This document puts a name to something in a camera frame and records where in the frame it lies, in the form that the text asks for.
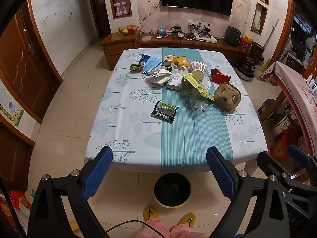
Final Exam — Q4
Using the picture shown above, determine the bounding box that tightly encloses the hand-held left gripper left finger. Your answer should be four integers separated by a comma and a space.
27, 146, 113, 238

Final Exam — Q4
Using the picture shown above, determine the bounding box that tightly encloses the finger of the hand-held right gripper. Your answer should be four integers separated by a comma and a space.
257, 152, 313, 238
287, 144, 317, 187

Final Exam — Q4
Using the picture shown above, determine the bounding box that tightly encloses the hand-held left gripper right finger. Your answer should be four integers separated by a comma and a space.
206, 146, 295, 238

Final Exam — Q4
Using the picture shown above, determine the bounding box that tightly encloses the black trash bin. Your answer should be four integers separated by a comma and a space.
154, 173, 192, 209

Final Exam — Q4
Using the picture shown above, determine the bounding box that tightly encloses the checkered paper cup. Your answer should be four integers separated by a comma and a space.
189, 61, 207, 80

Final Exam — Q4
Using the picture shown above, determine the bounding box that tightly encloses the white paper bag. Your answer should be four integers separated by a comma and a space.
142, 67, 172, 87

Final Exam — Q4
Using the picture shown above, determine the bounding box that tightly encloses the blue face mask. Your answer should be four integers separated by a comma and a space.
143, 56, 162, 72

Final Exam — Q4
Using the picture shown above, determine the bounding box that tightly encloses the yellow slipper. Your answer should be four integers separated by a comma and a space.
143, 205, 159, 222
179, 213, 197, 228

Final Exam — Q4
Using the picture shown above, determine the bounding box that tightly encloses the tree print tablecloth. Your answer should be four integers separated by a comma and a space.
85, 48, 268, 174

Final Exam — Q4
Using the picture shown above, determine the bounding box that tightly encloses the pink covered table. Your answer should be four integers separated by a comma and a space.
263, 61, 317, 152

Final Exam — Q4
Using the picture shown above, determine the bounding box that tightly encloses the clear plastic wrapper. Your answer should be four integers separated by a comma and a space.
189, 89, 211, 114

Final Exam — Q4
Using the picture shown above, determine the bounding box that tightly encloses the brown pulp cup carrier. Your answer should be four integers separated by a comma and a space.
213, 82, 242, 112

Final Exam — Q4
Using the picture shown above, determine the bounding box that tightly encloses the green black snack packet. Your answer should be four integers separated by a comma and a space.
150, 100, 180, 124

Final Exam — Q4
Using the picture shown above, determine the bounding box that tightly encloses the red gift box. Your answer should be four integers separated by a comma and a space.
0, 188, 32, 228

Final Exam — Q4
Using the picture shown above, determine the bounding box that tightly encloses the yellow green printed bag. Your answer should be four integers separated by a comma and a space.
180, 71, 215, 102

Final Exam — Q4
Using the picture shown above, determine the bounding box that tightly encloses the dark round cooker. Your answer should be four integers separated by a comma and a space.
236, 57, 255, 80

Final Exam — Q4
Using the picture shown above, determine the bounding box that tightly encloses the dark wooden bin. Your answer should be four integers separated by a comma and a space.
248, 42, 265, 66

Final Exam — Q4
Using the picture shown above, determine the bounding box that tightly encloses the yellow packet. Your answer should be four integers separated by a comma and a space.
173, 56, 191, 68

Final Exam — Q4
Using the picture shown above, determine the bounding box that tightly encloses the green carton box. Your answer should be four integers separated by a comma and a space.
161, 61, 175, 73

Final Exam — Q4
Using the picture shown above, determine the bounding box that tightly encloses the red basket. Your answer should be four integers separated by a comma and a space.
239, 36, 253, 53

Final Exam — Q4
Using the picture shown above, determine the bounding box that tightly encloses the wooden side cabinet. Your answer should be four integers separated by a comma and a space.
100, 30, 141, 70

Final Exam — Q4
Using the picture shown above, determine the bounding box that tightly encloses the long wooden stick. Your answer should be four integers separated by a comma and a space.
264, 18, 279, 47

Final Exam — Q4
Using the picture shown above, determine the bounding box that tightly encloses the wooden television stand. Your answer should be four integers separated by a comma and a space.
137, 33, 249, 66

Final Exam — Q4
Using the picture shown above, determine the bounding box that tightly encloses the dark air fryer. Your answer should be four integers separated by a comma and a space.
225, 26, 242, 46

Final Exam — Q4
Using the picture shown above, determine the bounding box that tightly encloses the brown wooden door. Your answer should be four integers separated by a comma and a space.
0, 0, 63, 124

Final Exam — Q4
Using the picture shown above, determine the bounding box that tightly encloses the fruit bowl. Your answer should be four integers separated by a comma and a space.
118, 24, 139, 35

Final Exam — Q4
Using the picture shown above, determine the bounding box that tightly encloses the black cable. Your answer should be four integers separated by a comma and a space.
105, 219, 159, 238

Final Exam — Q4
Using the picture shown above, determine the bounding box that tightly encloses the children's wall sticker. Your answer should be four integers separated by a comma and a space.
0, 79, 25, 127

